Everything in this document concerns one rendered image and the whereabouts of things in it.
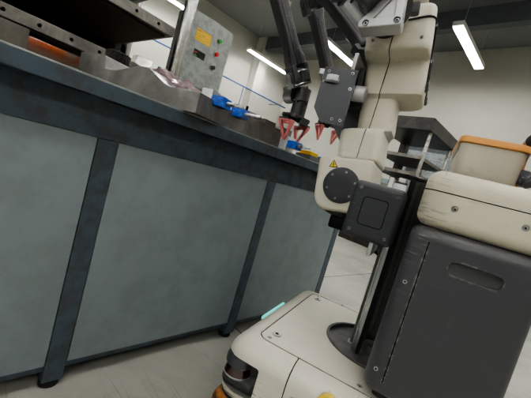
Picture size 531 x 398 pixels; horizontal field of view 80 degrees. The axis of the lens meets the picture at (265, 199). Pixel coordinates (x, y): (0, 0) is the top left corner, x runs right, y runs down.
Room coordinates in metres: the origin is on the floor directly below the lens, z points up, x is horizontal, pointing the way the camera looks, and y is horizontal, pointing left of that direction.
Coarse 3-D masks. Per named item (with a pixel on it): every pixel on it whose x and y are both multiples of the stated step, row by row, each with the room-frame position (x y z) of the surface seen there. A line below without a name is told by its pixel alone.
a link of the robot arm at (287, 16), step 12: (276, 0) 1.13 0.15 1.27; (276, 12) 1.15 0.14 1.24; (288, 12) 1.14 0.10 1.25; (276, 24) 1.18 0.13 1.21; (288, 24) 1.15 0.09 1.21; (288, 36) 1.15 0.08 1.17; (288, 48) 1.16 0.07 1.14; (300, 48) 1.18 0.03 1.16; (288, 60) 1.17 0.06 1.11; (300, 60) 1.18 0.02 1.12; (288, 72) 1.20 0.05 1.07; (300, 72) 1.18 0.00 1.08
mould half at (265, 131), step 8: (248, 120) 1.13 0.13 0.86; (256, 120) 1.16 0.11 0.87; (248, 128) 1.14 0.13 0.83; (256, 128) 1.17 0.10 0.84; (264, 128) 1.20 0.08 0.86; (272, 128) 1.23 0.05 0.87; (256, 136) 1.17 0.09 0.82; (264, 136) 1.20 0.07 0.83; (272, 136) 1.24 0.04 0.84; (280, 136) 1.27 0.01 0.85; (288, 136) 1.31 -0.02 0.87; (272, 144) 1.25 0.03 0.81
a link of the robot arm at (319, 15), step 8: (304, 0) 1.39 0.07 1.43; (304, 8) 1.41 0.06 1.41; (320, 8) 1.45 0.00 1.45; (304, 16) 1.43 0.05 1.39; (312, 16) 1.43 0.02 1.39; (320, 16) 1.43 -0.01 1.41; (312, 24) 1.45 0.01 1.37; (320, 24) 1.44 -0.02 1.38; (312, 32) 1.48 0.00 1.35; (320, 32) 1.45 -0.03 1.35; (320, 40) 1.46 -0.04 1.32; (320, 48) 1.47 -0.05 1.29; (328, 48) 1.48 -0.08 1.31; (320, 56) 1.49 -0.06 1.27; (328, 56) 1.48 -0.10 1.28; (320, 64) 1.51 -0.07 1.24; (328, 64) 1.49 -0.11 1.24
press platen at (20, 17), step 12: (0, 12) 1.21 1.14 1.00; (12, 12) 1.23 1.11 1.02; (24, 12) 1.26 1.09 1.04; (24, 24) 1.27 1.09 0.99; (36, 24) 1.29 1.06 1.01; (48, 24) 1.32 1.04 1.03; (48, 36) 1.34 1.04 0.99; (60, 36) 1.36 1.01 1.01; (72, 36) 1.39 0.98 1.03; (84, 48) 1.43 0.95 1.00; (96, 48) 1.46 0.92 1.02
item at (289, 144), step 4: (280, 140) 1.23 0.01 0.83; (284, 140) 1.22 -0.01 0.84; (288, 140) 1.21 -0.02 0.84; (292, 140) 1.23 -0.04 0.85; (280, 144) 1.23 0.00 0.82; (284, 144) 1.22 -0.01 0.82; (288, 144) 1.21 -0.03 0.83; (292, 144) 1.20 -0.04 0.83; (296, 144) 1.19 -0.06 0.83; (300, 144) 1.21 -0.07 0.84; (284, 148) 1.21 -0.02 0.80; (288, 148) 1.23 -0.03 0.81; (292, 148) 1.21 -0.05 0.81; (296, 148) 1.20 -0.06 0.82; (300, 148) 1.22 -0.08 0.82; (304, 148) 1.18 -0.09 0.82; (308, 148) 1.17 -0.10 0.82
